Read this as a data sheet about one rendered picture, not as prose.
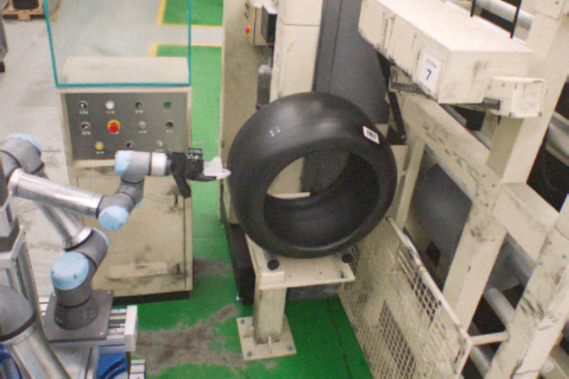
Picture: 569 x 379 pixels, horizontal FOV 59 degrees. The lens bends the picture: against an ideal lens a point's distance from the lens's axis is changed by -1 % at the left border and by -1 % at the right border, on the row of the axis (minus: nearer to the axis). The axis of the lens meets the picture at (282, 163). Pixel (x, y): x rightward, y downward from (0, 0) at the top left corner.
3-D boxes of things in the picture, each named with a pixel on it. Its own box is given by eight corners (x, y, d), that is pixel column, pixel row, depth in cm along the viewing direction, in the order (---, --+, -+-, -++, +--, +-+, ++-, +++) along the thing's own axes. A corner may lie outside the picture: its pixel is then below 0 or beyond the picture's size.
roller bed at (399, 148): (346, 183, 233) (357, 124, 217) (377, 181, 236) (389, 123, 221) (361, 208, 216) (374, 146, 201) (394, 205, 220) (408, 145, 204)
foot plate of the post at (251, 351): (236, 319, 274) (236, 314, 272) (284, 314, 280) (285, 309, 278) (244, 360, 251) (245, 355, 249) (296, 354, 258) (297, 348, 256)
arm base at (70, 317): (49, 331, 170) (45, 310, 165) (59, 298, 183) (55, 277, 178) (96, 329, 173) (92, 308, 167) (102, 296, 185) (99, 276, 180)
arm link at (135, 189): (110, 212, 161) (112, 184, 155) (123, 193, 171) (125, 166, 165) (135, 218, 161) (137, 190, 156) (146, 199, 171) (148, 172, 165)
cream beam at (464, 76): (355, 33, 180) (361, -9, 173) (419, 35, 186) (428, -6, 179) (434, 105, 130) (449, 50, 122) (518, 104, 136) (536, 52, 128)
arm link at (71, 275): (47, 303, 168) (41, 272, 161) (66, 275, 179) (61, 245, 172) (83, 308, 167) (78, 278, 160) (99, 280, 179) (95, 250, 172)
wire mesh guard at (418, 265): (338, 293, 255) (361, 176, 220) (341, 293, 256) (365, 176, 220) (413, 473, 181) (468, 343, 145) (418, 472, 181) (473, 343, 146)
